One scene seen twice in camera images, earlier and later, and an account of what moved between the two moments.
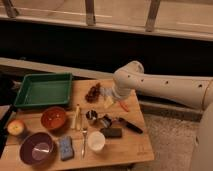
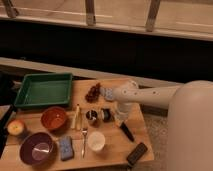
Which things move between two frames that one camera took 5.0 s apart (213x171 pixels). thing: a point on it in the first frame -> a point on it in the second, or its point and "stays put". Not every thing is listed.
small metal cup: x=92 y=116 stays put
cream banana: x=76 y=119 stays put
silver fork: x=84 y=131 stays put
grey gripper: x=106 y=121 -> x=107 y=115
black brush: x=117 y=132 -> x=138 y=152
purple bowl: x=38 y=149 stays put
